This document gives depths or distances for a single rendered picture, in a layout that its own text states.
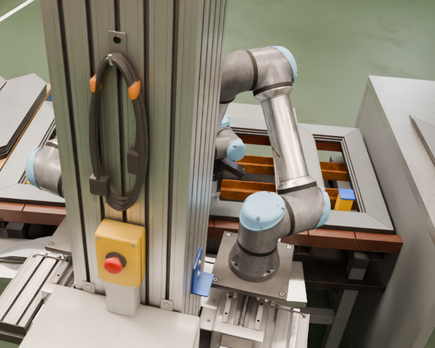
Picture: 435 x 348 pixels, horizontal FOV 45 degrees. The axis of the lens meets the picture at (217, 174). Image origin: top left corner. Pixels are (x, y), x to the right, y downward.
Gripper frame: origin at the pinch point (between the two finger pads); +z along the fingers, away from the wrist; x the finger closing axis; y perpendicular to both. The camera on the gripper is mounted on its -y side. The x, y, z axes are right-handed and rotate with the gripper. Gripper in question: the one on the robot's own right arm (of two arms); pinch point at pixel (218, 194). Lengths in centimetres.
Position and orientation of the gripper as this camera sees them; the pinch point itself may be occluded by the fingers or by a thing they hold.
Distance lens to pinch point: 208.2
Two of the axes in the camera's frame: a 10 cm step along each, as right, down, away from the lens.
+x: -0.4, 6.0, -8.0
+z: -0.7, 8.0, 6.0
